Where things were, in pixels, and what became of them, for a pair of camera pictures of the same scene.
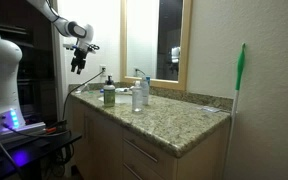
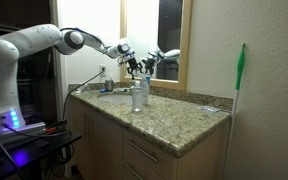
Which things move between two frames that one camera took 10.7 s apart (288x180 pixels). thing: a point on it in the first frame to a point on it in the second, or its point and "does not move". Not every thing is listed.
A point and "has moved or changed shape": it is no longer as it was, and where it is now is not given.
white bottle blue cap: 145,91 does not move
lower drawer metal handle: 132,170 does not move
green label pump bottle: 109,92 has moved or changed shape
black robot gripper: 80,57 to 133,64
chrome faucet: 122,89 does not move
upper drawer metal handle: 140,150 does not move
